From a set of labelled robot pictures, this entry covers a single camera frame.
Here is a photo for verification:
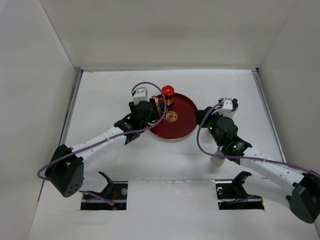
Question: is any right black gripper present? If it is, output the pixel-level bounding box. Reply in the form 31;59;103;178
194;106;224;147

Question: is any pink-cap spice bottle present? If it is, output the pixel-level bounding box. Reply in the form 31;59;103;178
152;95;160;113

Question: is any red-lid chili sauce jar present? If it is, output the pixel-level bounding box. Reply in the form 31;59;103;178
161;85;175;106

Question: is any silver-lid glass bottle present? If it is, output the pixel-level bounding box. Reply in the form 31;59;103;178
205;125;212;137

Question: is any black-cap white sauce bottle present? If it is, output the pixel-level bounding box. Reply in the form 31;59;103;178
221;98;239;119

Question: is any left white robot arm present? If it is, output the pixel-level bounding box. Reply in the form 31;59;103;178
44;97;160;198

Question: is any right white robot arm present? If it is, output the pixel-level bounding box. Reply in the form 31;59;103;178
194;103;320;224

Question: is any silver-cap cream shaker bottle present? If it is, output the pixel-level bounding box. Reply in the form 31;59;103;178
210;147;226;167

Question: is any round red lacquer tray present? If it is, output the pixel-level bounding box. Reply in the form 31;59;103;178
150;93;197;141

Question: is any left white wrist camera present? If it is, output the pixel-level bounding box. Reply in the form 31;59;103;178
131;87;149;106

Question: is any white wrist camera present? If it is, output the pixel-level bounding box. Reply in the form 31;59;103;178
219;97;238;112
131;87;149;106

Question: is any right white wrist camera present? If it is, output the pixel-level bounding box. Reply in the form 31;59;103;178
219;97;238;112

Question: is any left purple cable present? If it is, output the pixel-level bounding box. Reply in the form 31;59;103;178
37;81;168;181

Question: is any purple cable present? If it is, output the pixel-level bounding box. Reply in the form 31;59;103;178
37;81;168;181
196;101;320;180

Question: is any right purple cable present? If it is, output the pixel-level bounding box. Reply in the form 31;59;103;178
196;101;320;180

